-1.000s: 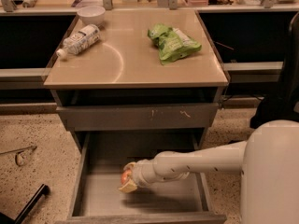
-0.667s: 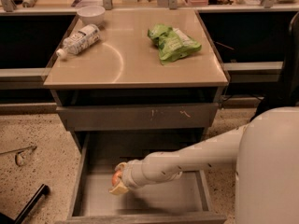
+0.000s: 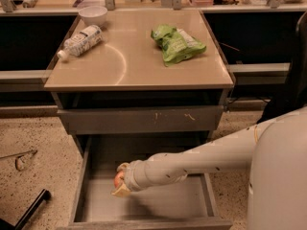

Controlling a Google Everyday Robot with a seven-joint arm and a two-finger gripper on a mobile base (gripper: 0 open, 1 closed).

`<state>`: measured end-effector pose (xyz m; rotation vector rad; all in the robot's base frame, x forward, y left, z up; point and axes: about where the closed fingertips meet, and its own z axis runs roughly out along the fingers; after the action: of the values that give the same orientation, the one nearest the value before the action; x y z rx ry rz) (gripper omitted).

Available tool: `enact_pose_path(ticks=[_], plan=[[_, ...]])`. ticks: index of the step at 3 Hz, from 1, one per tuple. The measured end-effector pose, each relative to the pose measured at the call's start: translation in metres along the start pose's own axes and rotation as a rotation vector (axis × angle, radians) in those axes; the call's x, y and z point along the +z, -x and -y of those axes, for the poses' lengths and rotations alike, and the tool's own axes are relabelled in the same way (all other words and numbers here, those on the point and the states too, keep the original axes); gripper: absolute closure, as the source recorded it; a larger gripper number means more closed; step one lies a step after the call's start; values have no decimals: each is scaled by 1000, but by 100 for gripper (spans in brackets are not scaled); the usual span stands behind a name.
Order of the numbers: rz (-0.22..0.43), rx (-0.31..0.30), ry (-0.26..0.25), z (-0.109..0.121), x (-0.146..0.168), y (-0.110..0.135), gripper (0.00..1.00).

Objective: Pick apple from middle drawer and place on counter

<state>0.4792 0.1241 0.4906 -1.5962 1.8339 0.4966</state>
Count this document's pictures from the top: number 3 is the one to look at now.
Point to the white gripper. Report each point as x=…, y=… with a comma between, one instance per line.
x=131, y=176

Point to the red apple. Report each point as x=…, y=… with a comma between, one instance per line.
x=118, y=179

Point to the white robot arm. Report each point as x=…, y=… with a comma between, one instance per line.
x=275, y=151

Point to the open grey middle drawer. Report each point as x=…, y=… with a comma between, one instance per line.
x=189, y=205

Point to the closed grey top drawer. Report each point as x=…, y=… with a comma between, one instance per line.
x=141, y=120

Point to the grey drawer cabinet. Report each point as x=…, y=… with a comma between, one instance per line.
x=127, y=70

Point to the black chair leg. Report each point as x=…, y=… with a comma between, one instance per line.
x=44, y=195

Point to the green chip bag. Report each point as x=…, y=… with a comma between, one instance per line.
x=176, y=45

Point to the clear plastic water bottle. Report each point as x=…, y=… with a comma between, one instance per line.
x=80, y=42

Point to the white bowl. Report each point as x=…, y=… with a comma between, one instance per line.
x=93, y=15

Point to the black office chair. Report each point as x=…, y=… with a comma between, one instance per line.
x=293, y=94

